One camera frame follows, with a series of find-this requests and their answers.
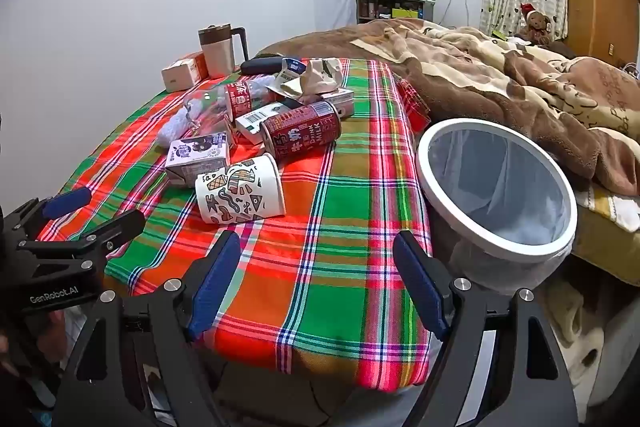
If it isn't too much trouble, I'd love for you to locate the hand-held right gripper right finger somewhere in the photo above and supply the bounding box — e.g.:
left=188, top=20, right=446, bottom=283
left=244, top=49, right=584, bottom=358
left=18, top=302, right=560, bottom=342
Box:
left=392, top=229, right=586, bottom=427

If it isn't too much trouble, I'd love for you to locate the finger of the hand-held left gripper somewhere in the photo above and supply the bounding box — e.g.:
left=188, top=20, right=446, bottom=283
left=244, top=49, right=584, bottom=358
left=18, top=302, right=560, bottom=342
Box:
left=2, top=187, right=93, bottom=238
left=17, top=208, right=147, bottom=278

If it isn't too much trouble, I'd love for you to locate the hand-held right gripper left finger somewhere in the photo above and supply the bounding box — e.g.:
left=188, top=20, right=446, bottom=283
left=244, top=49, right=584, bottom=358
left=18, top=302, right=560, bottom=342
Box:
left=52, top=229, right=243, bottom=427

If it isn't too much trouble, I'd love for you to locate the patterned paper cup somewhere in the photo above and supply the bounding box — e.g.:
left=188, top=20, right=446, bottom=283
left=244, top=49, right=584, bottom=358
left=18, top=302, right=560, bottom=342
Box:
left=194, top=153, right=287, bottom=225

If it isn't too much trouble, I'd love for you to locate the purple milk carton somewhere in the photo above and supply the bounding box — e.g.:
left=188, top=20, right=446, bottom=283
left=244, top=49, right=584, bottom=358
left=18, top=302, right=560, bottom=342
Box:
left=165, top=132, right=232, bottom=185

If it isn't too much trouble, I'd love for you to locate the white foam net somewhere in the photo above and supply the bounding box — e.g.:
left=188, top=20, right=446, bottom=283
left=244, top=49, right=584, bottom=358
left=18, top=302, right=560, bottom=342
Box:
left=157, top=104, right=201, bottom=145

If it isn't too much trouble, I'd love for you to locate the white round trash bin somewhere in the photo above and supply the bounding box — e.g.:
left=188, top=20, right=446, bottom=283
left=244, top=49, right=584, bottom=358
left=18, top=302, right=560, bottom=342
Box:
left=415, top=118, right=578, bottom=295

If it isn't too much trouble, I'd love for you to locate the clear plastic bottle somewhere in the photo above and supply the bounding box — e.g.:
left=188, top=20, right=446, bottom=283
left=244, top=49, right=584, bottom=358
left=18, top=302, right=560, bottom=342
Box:
left=182, top=79, right=276, bottom=128

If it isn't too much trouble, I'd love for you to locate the white medicine box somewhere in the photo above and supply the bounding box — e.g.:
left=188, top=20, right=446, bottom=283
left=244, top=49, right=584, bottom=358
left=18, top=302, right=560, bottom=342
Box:
left=234, top=103, right=288, bottom=142

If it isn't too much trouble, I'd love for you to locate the large red drink can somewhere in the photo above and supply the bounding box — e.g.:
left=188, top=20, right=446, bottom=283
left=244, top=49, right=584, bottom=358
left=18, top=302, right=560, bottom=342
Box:
left=261, top=101, right=342, bottom=162

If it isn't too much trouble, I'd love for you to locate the white red printed carton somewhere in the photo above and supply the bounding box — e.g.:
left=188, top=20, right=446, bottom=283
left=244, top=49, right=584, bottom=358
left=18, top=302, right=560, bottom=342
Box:
left=295, top=88, right=356, bottom=118

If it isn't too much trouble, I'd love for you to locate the beige paper bag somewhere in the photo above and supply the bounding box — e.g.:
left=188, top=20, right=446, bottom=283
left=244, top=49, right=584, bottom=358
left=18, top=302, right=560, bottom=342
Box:
left=297, top=58, right=346, bottom=98

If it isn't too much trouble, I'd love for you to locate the red green plaid cloth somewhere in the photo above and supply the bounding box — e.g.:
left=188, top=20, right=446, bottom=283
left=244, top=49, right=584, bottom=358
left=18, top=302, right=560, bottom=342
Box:
left=37, top=59, right=436, bottom=393

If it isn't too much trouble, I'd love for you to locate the white orange box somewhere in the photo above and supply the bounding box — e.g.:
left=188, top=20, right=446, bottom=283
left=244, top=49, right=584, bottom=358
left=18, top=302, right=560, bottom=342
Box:
left=161, top=52, right=208, bottom=92

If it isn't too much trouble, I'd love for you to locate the beige cloth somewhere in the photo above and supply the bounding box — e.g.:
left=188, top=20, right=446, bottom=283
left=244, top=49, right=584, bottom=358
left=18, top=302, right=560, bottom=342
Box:
left=542, top=277, right=606, bottom=408

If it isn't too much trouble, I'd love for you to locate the yellow mattress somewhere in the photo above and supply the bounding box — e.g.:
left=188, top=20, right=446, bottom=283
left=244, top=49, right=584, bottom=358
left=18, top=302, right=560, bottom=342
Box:
left=570, top=187, right=640, bottom=288

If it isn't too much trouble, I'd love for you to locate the black glasses case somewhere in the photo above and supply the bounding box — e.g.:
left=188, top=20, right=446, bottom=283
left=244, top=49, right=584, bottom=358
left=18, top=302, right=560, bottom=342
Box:
left=240, top=56, right=286, bottom=75

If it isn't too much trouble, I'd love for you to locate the brown beige fleece blanket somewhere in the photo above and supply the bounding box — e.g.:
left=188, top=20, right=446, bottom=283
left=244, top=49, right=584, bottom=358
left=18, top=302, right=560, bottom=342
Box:
left=255, top=18, right=640, bottom=198

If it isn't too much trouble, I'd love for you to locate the white storage shelf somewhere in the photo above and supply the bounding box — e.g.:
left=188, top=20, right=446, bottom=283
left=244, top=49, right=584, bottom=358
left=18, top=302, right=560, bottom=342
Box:
left=354, top=0, right=436, bottom=25

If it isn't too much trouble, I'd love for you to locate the brown teddy bear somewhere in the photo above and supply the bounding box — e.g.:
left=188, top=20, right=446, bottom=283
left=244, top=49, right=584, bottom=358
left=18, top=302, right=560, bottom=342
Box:
left=517, top=3, right=555, bottom=46

